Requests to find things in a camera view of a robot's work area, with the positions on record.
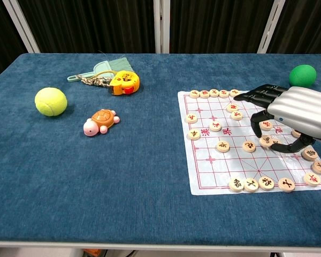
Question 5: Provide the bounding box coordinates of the teal mini brush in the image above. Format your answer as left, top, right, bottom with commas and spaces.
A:
106, 55, 135, 74

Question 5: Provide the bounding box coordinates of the yellow tape measure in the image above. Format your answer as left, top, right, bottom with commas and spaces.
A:
109, 70, 141, 96

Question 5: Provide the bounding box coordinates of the white metal frame post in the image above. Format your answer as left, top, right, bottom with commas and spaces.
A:
256, 0, 286, 54
153, 0, 171, 54
2, 0, 41, 54

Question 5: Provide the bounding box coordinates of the dark pleated curtain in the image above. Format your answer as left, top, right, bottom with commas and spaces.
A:
0, 0, 321, 84

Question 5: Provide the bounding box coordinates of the orange object under table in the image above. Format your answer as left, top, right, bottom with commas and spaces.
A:
82, 248, 101, 257

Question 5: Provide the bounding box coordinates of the braided grey rope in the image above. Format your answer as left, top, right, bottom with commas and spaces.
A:
77, 74, 116, 88

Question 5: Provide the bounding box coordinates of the yellow tennis ball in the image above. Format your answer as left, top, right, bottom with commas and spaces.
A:
34, 87, 68, 117

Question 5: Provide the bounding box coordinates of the green foam ball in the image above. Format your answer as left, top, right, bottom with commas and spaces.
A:
288, 64, 317, 88

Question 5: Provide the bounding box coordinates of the white plastic chess board sheet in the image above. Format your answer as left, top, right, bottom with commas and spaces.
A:
177, 89, 321, 195

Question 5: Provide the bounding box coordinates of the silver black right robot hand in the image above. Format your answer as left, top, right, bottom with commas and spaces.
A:
233, 84, 321, 154

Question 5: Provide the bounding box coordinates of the pink orange turtle toy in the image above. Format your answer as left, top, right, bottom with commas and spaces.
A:
82, 108, 121, 138

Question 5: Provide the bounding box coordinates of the blue velvet table cloth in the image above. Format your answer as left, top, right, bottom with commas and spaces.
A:
0, 52, 321, 248

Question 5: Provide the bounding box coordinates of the teal mini dustpan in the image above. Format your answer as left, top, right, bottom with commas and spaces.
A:
67, 61, 113, 82

